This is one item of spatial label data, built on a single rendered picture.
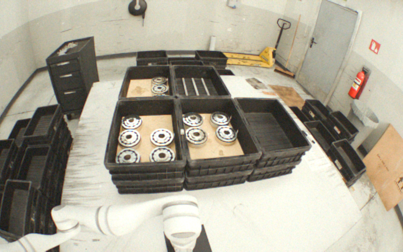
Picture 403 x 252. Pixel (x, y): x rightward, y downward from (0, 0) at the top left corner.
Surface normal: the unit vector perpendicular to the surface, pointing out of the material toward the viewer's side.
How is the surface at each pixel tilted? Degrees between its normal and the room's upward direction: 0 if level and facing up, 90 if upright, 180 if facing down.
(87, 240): 0
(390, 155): 79
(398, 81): 90
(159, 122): 0
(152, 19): 90
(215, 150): 0
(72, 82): 90
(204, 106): 90
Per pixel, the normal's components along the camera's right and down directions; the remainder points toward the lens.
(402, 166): -0.92, -0.05
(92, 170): 0.12, -0.74
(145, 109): 0.19, 0.68
